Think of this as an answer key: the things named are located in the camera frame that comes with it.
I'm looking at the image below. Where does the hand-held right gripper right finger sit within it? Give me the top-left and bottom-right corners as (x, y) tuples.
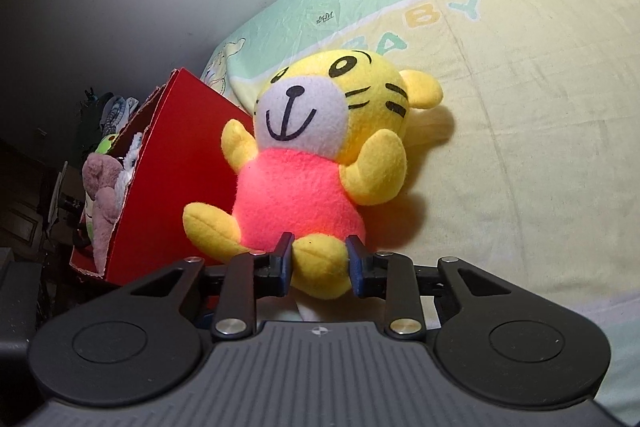
(346, 234), (513, 339)

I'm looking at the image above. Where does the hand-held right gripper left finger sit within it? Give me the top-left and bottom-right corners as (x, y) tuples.
(127, 232), (296, 342)

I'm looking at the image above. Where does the yellow tiger plush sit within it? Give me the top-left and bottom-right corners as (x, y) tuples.
(182, 49), (445, 300)

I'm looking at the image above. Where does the red cardboard box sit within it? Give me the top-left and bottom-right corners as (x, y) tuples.
(70, 67), (253, 283)

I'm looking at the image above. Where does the white plush with plaid ears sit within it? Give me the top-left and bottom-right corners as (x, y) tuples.
(117, 134), (143, 188)

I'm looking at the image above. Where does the brown teddy bear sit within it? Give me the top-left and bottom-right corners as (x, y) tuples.
(81, 154), (126, 270)

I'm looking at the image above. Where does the green frog plush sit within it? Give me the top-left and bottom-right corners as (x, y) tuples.
(96, 133), (120, 156)

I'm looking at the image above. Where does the patterned folded cloth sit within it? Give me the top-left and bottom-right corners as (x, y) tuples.
(97, 94), (141, 138)

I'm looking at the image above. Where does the printed bed sheet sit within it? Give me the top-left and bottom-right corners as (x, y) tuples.
(200, 0), (640, 425)

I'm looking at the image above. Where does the dark furniture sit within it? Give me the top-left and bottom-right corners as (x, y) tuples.
(0, 247), (43, 358)

